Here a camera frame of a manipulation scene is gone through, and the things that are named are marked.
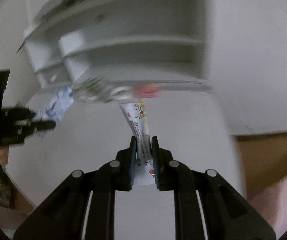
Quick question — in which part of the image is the white printed stick wrapper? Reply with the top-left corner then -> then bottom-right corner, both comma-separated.
119,101 -> 155,186

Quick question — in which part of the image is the pink bed cover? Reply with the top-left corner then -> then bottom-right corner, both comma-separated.
248,176 -> 287,239

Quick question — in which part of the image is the pink yellow snack box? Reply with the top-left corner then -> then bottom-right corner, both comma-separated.
134,83 -> 160,99

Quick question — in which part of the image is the white desk shelf unit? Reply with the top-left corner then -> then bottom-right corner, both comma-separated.
22,0 -> 211,91

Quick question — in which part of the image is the white tape ring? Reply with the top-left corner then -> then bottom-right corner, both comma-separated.
109,86 -> 134,102

